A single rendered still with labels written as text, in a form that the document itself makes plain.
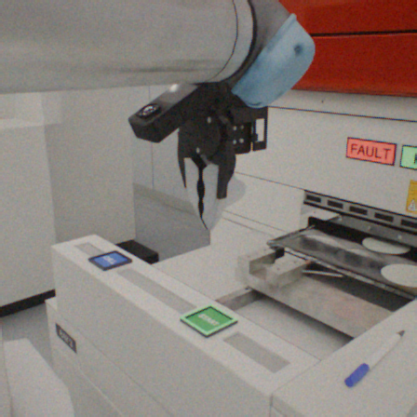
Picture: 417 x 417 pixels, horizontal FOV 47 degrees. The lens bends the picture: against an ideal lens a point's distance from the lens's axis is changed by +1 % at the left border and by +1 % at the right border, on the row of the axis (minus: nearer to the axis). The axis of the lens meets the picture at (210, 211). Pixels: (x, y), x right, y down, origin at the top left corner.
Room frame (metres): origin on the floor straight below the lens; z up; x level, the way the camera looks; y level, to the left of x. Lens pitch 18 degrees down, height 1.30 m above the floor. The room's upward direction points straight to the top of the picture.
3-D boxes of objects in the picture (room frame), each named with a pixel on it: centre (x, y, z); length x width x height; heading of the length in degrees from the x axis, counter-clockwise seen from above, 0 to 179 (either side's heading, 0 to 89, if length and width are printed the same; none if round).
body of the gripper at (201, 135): (0.58, -0.01, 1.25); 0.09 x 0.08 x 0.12; 131
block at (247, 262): (0.92, -0.10, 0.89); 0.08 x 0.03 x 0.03; 131
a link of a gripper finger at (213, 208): (0.56, -0.02, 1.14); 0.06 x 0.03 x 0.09; 131
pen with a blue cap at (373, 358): (0.48, -0.20, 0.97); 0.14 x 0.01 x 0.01; 136
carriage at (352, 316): (0.80, -0.20, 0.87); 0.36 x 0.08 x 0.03; 41
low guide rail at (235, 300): (0.90, -0.11, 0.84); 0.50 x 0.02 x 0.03; 131
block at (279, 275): (0.86, -0.15, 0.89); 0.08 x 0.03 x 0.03; 131
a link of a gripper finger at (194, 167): (0.59, 0.00, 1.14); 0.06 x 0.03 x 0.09; 131
